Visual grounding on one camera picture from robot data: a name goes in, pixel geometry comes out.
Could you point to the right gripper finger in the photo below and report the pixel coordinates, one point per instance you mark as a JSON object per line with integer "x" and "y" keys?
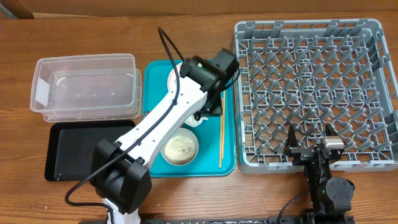
{"x": 291, "y": 141}
{"x": 330, "y": 131}

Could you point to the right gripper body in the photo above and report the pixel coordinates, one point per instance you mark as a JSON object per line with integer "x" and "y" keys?
{"x": 303, "y": 154}

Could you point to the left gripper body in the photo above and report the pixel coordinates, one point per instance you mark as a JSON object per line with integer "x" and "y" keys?
{"x": 211, "y": 107}

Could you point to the white napkin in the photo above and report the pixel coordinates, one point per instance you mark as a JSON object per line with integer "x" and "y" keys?
{"x": 192, "y": 122}

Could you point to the grey bowl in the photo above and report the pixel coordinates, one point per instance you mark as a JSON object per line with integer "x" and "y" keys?
{"x": 186, "y": 133}

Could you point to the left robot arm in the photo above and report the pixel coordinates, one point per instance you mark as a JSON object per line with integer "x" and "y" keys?
{"x": 121, "y": 168}

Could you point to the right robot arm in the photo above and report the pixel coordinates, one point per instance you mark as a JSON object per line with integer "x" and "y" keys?
{"x": 330, "y": 196}

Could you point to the grey dishwasher rack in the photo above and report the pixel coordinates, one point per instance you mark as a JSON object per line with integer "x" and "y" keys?
{"x": 310, "y": 73}

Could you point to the left wooden chopstick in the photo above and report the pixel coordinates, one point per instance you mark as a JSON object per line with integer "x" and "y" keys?
{"x": 221, "y": 135}

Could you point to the wooden chopstick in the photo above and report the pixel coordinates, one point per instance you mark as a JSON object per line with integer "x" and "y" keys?
{"x": 221, "y": 135}
{"x": 224, "y": 102}

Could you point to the right wooden chopstick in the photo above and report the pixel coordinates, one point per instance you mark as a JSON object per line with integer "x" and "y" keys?
{"x": 224, "y": 102}

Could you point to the pink plate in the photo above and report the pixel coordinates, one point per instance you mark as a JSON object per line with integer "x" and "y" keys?
{"x": 172, "y": 78}

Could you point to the teal serving tray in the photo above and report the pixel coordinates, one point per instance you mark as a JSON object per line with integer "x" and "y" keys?
{"x": 207, "y": 162}

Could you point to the white rice leftovers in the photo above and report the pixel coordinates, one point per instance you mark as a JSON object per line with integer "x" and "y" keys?
{"x": 180, "y": 150}

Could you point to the clear plastic bin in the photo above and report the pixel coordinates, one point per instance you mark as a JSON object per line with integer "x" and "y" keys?
{"x": 87, "y": 88}

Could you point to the black plastic tray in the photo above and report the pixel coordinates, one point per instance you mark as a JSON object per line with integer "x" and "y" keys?
{"x": 71, "y": 146}

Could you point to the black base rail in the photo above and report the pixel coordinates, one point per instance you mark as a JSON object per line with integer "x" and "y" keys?
{"x": 269, "y": 220}

